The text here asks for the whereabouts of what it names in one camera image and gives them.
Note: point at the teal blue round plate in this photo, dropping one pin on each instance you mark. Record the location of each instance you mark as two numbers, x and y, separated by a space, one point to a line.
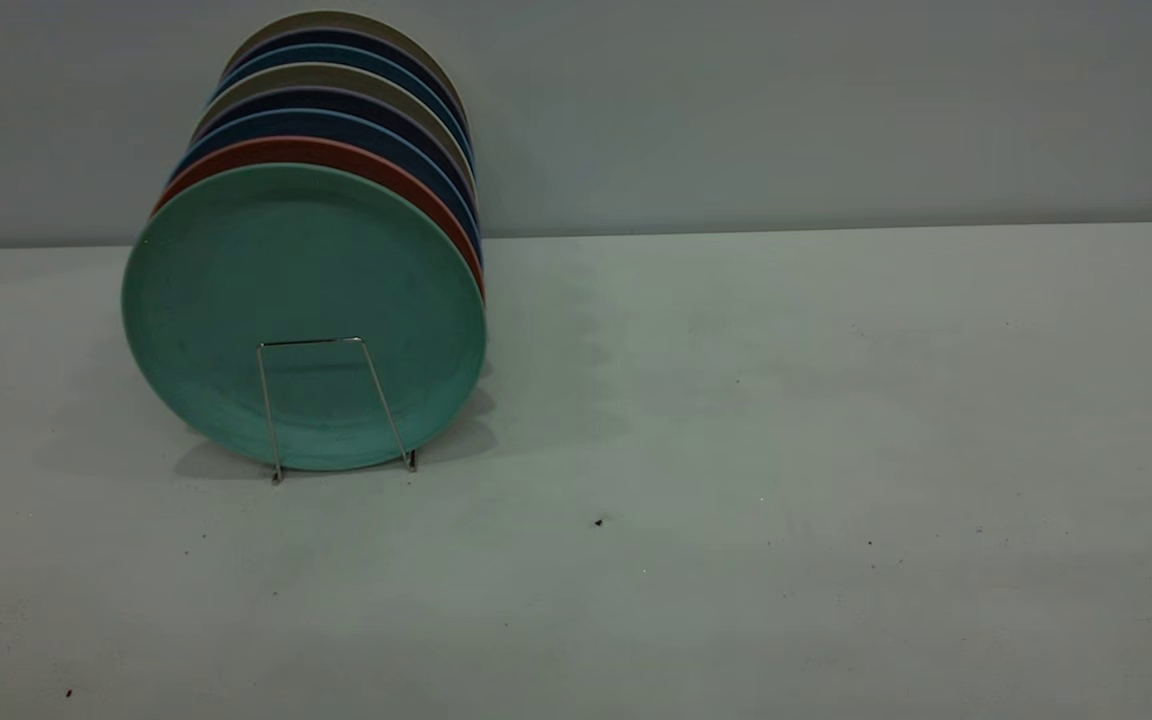
336 52

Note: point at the pink round plate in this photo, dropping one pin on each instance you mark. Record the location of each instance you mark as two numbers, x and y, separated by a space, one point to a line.
326 150

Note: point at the green round plate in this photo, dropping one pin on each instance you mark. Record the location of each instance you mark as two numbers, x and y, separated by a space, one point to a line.
296 270

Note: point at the dark purple round plate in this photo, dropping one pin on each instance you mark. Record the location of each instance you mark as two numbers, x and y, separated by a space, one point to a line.
336 35
336 98

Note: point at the beige round plate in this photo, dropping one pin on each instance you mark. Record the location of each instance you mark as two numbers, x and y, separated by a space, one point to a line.
336 17
336 73

